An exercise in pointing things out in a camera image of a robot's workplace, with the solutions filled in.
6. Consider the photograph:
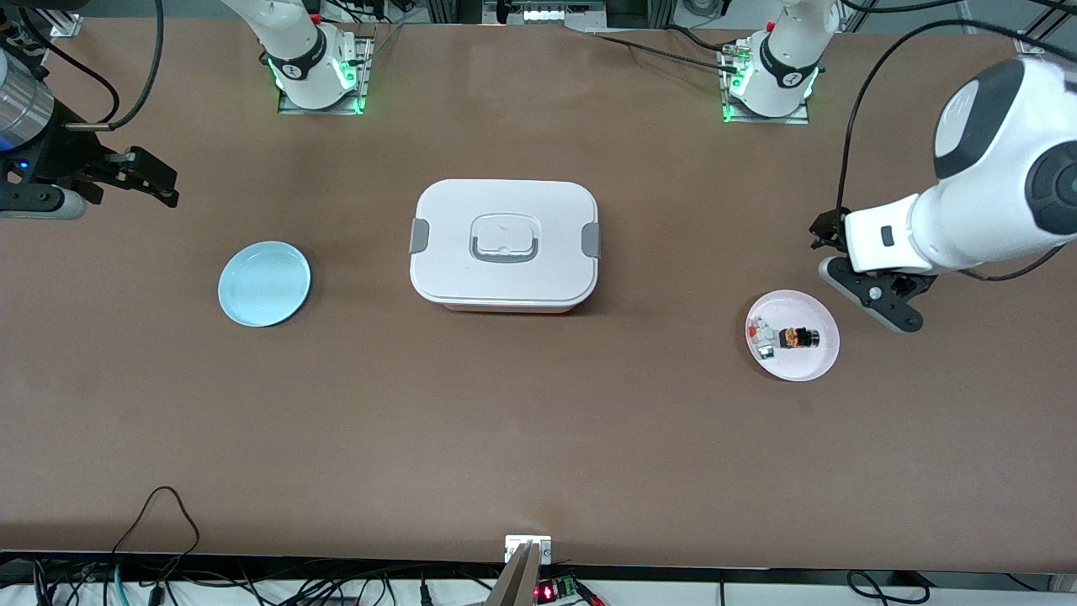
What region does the pink round plate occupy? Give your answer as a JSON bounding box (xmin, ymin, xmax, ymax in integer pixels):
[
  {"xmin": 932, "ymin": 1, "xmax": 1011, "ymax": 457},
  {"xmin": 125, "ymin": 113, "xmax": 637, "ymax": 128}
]
[{"xmin": 745, "ymin": 290, "xmax": 841, "ymax": 382}]

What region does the light blue round plate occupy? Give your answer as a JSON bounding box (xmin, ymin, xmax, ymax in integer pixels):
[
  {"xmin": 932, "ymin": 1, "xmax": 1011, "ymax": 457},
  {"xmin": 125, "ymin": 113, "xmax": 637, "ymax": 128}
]
[{"xmin": 218, "ymin": 241, "xmax": 312, "ymax": 327}]

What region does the black device with lit strip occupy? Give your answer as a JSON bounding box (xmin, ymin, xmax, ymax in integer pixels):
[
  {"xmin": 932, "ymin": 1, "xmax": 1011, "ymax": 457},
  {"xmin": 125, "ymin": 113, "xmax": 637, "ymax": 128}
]
[{"xmin": 484, "ymin": 0, "xmax": 607, "ymax": 26}]

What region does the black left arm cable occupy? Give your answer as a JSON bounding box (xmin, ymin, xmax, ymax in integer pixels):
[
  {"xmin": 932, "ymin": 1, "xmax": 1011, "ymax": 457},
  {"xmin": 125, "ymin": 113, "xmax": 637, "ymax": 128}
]
[{"xmin": 836, "ymin": 0, "xmax": 1077, "ymax": 221}]

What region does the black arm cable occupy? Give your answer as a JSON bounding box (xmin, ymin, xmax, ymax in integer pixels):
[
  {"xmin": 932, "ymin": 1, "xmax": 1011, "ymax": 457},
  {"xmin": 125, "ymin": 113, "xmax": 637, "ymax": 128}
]
[
  {"xmin": 836, "ymin": 0, "xmax": 1077, "ymax": 221},
  {"xmin": 13, "ymin": 0, "xmax": 164, "ymax": 132}
]

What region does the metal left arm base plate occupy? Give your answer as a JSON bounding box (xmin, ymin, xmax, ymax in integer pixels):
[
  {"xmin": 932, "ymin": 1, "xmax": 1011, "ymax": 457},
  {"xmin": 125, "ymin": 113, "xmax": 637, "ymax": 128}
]
[{"xmin": 719, "ymin": 42, "xmax": 813, "ymax": 125}]

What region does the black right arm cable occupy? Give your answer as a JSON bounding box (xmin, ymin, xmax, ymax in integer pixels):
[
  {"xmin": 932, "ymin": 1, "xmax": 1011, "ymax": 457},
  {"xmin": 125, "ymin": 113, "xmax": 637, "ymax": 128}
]
[{"xmin": 13, "ymin": 0, "xmax": 164, "ymax": 132}]

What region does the black cable across table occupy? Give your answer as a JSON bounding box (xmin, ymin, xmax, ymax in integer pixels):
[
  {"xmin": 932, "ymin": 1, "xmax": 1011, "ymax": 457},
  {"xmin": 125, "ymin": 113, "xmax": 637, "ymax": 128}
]
[{"xmin": 589, "ymin": 25, "xmax": 745, "ymax": 75}]

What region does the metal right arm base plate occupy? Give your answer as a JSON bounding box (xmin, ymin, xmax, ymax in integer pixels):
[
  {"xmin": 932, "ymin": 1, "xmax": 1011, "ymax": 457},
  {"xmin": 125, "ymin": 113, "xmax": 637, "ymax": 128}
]
[{"xmin": 278, "ymin": 34, "xmax": 376, "ymax": 115}]

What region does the black coiled cable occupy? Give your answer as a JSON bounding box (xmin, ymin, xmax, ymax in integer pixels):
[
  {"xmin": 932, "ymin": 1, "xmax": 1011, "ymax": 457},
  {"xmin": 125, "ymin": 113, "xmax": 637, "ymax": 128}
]
[{"xmin": 846, "ymin": 570, "xmax": 931, "ymax": 603}]

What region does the black looped cable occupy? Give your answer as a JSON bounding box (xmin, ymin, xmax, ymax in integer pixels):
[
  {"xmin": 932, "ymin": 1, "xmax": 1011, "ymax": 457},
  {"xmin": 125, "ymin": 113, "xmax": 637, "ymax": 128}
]
[{"xmin": 112, "ymin": 486, "xmax": 201, "ymax": 582}]

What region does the white lunch box grey handle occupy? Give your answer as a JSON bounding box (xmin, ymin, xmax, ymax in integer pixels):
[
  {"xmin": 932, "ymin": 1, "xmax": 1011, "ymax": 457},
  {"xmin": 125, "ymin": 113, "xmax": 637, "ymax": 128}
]
[{"xmin": 410, "ymin": 178, "xmax": 603, "ymax": 314}]

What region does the small white metal bracket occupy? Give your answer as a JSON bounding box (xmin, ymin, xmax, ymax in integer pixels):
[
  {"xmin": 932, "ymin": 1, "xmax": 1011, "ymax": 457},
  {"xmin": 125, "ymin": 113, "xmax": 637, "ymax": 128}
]
[{"xmin": 505, "ymin": 535, "xmax": 553, "ymax": 565}]

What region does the grey metal camera pole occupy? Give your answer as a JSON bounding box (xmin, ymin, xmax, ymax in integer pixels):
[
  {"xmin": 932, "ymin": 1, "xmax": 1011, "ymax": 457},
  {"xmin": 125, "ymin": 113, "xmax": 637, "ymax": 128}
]
[{"xmin": 486, "ymin": 543, "xmax": 541, "ymax": 606}]

